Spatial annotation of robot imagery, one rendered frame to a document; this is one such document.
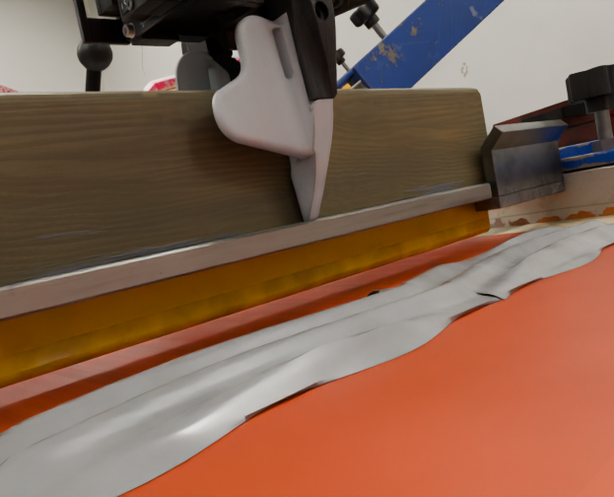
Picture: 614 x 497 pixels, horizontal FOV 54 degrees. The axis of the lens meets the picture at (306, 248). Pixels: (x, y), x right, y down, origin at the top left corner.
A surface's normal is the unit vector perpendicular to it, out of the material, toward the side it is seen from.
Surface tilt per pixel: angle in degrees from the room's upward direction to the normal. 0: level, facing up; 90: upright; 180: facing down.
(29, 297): 90
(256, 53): 84
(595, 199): 90
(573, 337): 0
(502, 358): 0
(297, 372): 37
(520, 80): 90
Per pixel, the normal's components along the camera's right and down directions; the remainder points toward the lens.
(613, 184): -0.72, 0.18
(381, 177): 0.67, -0.07
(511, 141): 0.61, 0.64
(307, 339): 0.12, -0.87
